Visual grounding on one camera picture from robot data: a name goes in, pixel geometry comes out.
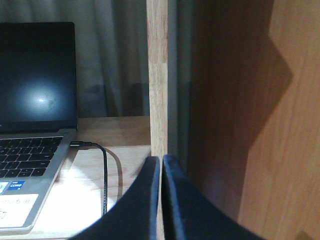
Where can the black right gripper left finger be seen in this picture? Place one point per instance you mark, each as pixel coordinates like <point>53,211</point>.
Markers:
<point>134,216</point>

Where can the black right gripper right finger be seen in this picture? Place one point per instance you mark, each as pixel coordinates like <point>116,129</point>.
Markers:
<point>188,215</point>

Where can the wooden shelf unit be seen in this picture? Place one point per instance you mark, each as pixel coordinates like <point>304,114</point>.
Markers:
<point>235,95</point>

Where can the grey open laptop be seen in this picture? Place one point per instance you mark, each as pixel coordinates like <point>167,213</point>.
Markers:
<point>38,116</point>

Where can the grey curtain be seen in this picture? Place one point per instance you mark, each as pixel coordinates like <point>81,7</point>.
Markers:
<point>111,50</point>

